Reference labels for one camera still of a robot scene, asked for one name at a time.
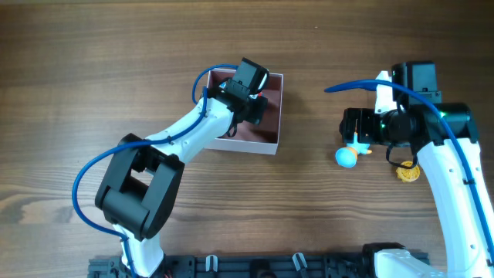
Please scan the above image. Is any blue orange toy figure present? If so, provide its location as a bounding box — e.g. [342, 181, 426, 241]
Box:
[335, 132, 372, 168]

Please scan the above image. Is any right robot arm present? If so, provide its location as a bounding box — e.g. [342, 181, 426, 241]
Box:
[327, 61, 493, 277]

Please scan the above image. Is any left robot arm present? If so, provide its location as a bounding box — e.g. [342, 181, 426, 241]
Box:
[95, 58, 270, 277]

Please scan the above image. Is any pink open cardboard box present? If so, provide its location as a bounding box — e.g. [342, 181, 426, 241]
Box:
[206, 73, 284, 155]

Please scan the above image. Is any yellow round toy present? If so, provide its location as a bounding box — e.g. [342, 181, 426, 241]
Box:
[396, 161, 421, 182]

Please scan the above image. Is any right blue cable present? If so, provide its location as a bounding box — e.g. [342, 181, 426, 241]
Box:
[323, 79, 494, 267]

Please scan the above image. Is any blue cable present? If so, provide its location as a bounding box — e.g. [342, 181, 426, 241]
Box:
[323, 79, 494, 267]
[71, 63, 240, 278]

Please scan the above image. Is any left blue cable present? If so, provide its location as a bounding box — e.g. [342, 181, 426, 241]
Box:
[71, 63, 240, 278]

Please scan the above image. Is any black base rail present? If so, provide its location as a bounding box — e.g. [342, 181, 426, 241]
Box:
[87, 253, 429, 278]

